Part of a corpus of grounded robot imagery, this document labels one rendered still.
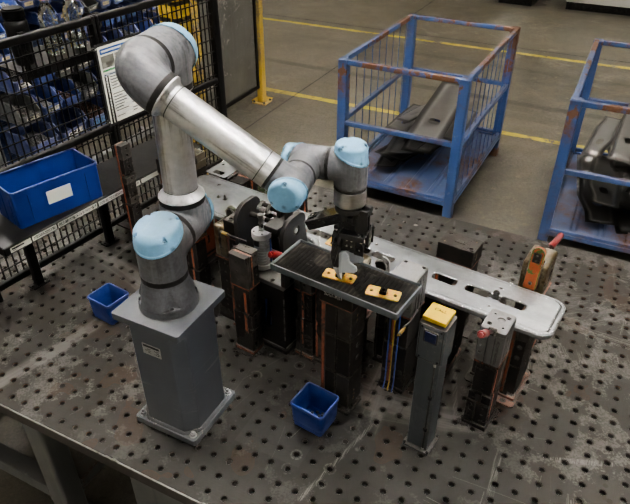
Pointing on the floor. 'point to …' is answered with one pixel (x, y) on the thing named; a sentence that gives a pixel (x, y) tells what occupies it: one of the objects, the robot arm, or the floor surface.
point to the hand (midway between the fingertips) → (339, 271)
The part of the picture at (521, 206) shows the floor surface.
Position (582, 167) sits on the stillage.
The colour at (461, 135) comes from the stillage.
